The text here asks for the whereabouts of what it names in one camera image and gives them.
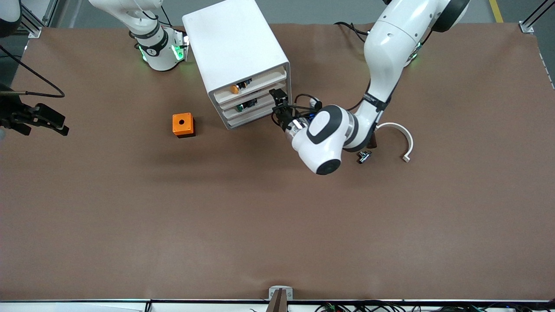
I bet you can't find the black arm base cable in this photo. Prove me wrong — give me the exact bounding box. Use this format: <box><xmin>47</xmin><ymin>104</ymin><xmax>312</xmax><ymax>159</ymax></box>
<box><xmin>334</xmin><ymin>22</ymin><xmax>369</xmax><ymax>44</ymax></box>

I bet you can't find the orange button enclosure box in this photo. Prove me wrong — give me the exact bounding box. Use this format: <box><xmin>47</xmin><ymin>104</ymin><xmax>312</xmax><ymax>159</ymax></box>
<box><xmin>172</xmin><ymin>113</ymin><xmax>196</xmax><ymax>138</ymax></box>

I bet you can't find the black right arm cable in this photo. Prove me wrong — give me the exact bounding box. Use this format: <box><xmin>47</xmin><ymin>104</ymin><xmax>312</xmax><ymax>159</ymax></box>
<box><xmin>0</xmin><ymin>43</ymin><xmax>65</xmax><ymax>98</ymax></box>

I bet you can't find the white curved bracket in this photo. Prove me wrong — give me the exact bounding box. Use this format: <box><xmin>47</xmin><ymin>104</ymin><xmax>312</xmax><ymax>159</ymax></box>
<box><xmin>376</xmin><ymin>122</ymin><xmax>414</xmax><ymax>163</ymax></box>

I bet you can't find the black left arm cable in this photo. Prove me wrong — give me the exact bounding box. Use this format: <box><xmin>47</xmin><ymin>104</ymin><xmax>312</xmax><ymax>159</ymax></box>
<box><xmin>286</xmin><ymin>93</ymin><xmax>321</xmax><ymax>120</ymax></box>

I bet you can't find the aluminium frame profile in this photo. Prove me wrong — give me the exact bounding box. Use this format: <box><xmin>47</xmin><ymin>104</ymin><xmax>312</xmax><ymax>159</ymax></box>
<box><xmin>20</xmin><ymin>0</ymin><xmax>59</xmax><ymax>37</ymax></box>

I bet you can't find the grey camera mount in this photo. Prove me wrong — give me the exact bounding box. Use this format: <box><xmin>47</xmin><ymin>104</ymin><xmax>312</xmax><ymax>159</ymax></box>
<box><xmin>267</xmin><ymin>286</ymin><xmax>294</xmax><ymax>312</ymax></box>

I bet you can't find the aluminium frame post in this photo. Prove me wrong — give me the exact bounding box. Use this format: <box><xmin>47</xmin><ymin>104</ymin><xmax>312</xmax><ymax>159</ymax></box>
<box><xmin>518</xmin><ymin>0</ymin><xmax>555</xmax><ymax>33</ymax></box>

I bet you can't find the white table edge rail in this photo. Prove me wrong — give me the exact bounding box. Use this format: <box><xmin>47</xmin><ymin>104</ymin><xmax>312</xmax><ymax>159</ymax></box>
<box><xmin>0</xmin><ymin>299</ymin><xmax>555</xmax><ymax>312</ymax></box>

